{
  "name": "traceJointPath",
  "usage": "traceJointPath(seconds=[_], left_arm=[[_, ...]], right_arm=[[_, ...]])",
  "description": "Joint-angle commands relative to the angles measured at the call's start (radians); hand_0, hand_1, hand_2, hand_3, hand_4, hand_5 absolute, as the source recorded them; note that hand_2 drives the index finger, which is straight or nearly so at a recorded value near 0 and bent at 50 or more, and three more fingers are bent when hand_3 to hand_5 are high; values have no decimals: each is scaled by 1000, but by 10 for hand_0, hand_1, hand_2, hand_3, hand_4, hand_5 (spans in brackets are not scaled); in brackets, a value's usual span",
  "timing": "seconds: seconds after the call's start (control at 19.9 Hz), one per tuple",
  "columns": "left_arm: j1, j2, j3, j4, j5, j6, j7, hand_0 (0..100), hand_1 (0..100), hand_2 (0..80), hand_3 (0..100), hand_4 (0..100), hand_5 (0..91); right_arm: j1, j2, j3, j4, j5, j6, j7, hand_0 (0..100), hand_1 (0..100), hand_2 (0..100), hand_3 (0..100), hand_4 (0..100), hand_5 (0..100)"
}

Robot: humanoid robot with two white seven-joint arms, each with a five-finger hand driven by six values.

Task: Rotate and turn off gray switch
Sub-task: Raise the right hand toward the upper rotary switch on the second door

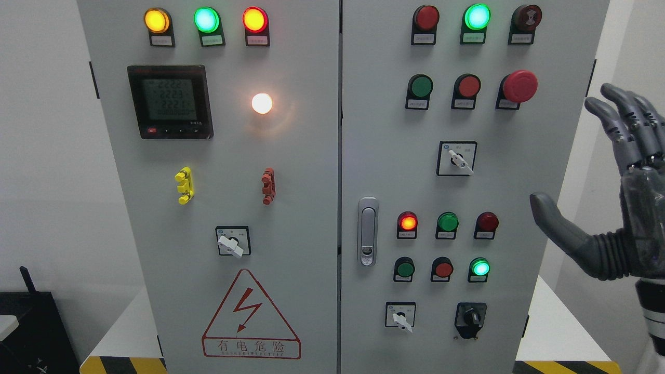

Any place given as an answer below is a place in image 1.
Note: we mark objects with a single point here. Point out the green indicator light top right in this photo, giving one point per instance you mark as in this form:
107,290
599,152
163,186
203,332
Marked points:
475,20

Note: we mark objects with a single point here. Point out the black rotary selector switch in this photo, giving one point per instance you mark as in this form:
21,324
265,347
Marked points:
469,318

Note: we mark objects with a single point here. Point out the white glowing lamp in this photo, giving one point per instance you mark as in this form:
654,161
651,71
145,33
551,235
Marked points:
262,103

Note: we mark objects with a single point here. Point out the gray rotary switch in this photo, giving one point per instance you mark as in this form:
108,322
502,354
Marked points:
456,158
400,314

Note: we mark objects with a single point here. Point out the black box with antenna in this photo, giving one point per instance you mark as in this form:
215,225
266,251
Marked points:
39,343

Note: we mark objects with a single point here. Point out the lit red indicator light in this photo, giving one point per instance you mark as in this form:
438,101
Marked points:
407,225

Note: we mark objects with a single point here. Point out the gray electrical cabinet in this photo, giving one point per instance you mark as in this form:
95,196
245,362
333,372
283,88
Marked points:
338,74

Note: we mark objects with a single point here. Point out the red push button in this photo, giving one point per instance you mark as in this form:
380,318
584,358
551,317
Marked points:
465,92
441,270

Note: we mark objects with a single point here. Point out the green indicator light middle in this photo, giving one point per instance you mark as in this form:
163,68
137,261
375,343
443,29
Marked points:
447,226

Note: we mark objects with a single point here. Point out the red push button upper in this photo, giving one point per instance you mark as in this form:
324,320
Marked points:
465,92

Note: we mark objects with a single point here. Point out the red emergency stop button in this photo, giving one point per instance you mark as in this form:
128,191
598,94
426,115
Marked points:
516,88

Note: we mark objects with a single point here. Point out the red terminal clip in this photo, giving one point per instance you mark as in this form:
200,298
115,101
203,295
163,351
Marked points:
268,189

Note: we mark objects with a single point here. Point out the red electric danger sticker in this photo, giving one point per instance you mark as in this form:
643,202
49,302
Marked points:
247,324

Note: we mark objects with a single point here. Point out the yellow terminal clip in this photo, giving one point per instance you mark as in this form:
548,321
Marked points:
185,185

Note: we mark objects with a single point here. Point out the gray rotary switch left door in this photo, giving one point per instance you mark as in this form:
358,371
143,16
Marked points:
233,240

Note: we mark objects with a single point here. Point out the red push button lower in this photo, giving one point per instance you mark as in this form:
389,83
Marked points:
441,270

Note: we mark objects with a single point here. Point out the green indicator light left door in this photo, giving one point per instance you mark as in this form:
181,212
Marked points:
209,27

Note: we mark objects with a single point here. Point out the silver door handle lock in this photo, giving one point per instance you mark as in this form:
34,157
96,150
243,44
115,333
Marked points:
366,230

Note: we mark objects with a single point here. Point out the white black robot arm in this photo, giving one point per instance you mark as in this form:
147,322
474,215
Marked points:
650,291

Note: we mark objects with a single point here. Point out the red indicator light left door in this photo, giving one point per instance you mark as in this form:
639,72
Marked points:
256,26

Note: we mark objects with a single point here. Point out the red indicator light top right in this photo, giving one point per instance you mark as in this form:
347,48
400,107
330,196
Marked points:
424,28

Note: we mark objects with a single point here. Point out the dark red buzzer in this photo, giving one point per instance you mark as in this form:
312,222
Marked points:
524,21

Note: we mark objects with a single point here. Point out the lit green push button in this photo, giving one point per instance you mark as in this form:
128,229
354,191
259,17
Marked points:
479,269

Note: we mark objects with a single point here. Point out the yellow indicator light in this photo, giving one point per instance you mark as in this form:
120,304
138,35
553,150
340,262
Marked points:
159,24

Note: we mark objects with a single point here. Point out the green push button lower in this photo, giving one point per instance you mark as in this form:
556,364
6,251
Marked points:
403,270

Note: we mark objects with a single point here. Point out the green push button upper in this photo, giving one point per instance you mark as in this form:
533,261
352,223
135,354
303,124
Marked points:
419,89

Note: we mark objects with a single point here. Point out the black digital power meter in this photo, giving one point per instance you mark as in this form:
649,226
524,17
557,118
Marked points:
171,101

